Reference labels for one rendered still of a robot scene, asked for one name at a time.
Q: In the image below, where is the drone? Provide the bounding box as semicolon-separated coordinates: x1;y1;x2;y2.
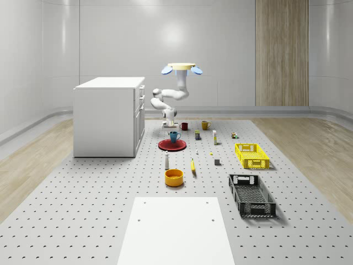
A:
161;62;204;76

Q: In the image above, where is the yellow basket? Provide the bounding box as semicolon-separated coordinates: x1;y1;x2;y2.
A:
234;142;271;169

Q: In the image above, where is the white board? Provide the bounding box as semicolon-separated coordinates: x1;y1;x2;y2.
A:
116;196;236;265

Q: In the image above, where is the dark grey basket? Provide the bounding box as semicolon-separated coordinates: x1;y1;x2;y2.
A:
228;174;277;219

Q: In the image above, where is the white cabinet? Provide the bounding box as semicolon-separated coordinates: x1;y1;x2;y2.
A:
73;76;146;158

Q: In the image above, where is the red plate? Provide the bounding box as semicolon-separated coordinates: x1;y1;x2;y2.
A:
157;138;188;152

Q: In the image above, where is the yellow bowl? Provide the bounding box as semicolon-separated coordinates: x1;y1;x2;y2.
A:
164;168;184;188

